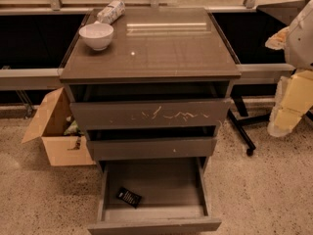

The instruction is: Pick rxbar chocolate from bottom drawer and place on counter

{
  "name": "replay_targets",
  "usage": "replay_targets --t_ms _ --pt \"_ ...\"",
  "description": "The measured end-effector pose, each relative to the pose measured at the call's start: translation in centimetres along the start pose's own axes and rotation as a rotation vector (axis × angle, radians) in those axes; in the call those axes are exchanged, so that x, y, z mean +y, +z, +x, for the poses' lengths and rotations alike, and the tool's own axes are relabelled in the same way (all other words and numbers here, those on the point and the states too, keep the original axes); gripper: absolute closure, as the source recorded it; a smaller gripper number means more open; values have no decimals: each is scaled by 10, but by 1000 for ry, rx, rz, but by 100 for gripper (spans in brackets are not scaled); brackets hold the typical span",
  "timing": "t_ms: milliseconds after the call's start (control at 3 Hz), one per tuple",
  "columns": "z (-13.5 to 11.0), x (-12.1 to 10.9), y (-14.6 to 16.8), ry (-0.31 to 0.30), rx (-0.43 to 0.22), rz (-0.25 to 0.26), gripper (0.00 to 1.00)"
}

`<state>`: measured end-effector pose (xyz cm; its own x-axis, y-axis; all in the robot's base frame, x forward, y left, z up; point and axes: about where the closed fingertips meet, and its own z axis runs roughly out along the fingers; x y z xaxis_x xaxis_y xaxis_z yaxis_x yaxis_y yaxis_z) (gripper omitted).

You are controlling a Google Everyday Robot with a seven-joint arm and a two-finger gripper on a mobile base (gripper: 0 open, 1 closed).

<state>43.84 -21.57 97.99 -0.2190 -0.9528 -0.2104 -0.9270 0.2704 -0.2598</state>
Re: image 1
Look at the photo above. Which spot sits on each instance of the grey drawer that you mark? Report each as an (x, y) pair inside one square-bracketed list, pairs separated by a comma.
[(149, 114), (151, 148), (174, 198)]

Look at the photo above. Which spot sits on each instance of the black rxbar chocolate bar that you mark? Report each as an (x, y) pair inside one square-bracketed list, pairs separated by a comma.
[(128, 197)]

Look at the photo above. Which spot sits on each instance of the black rolling stand table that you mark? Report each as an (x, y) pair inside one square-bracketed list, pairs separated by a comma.
[(262, 79)]

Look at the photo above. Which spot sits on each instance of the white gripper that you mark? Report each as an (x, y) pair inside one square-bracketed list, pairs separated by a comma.
[(300, 46)]

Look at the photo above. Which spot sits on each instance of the white blue snack bag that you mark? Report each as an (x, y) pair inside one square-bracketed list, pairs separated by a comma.
[(112, 12)]

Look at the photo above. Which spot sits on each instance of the white ceramic bowl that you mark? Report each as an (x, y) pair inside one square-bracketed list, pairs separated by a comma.
[(97, 36)]

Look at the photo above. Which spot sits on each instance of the brown cardboard box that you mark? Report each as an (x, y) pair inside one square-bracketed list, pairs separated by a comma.
[(49, 124)]

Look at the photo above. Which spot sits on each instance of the grey middle drawer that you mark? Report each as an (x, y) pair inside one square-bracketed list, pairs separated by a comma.
[(151, 148)]

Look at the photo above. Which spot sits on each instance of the grey bottom drawer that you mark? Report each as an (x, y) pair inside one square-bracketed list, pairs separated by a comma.
[(174, 198)]

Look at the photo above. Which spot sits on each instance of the grey drawer cabinet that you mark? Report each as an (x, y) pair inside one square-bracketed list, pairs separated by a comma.
[(162, 54)]

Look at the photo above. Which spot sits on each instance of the grey top drawer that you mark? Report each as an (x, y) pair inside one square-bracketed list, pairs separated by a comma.
[(149, 114)]

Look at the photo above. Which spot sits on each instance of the items inside cardboard box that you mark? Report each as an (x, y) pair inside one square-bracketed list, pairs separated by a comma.
[(73, 130)]

